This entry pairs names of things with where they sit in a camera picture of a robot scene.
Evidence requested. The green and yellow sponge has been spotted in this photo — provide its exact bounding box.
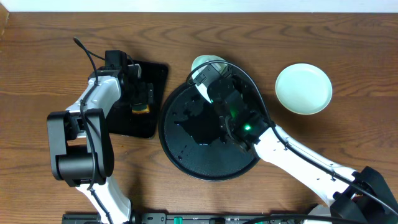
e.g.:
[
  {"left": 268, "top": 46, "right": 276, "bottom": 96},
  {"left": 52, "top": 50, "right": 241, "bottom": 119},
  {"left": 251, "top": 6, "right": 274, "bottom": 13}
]
[{"left": 131, "top": 104, "right": 150, "bottom": 114}]

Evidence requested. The light blue plate front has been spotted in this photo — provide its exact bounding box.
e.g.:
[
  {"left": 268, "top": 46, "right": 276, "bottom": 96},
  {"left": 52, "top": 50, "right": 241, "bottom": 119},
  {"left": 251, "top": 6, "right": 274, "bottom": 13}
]
[{"left": 192, "top": 55, "right": 224, "bottom": 103}]

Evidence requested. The light blue plate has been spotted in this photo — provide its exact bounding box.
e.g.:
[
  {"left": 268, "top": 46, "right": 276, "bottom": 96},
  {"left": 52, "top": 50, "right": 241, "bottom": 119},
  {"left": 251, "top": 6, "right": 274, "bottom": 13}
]
[
  {"left": 275, "top": 63, "right": 333, "bottom": 115},
  {"left": 192, "top": 55, "right": 224, "bottom": 103}
]

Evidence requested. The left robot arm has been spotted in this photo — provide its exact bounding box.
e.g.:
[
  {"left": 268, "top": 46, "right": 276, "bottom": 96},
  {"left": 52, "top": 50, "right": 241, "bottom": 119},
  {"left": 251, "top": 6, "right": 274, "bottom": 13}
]
[{"left": 47, "top": 61, "right": 168, "bottom": 223}]

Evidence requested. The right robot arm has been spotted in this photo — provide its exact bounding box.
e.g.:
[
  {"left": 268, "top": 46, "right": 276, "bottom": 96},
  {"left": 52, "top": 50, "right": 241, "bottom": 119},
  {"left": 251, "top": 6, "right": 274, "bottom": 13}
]
[{"left": 204, "top": 75, "right": 397, "bottom": 223}]

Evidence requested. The black rectangular tray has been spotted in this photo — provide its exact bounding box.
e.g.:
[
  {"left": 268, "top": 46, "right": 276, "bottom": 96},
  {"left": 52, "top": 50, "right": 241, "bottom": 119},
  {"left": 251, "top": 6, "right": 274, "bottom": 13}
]
[{"left": 106, "top": 60, "right": 169, "bottom": 138}]

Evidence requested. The black round tray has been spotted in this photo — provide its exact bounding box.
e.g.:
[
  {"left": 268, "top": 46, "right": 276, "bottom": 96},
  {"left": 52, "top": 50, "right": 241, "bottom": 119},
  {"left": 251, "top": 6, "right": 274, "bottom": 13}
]
[{"left": 157, "top": 63, "right": 271, "bottom": 182}]

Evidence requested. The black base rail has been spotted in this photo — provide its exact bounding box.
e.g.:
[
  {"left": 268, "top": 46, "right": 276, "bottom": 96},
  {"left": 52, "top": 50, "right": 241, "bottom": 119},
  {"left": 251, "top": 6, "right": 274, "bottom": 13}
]
[{"left": 61, "top": 212, "right": 312, "bottom": 224}]

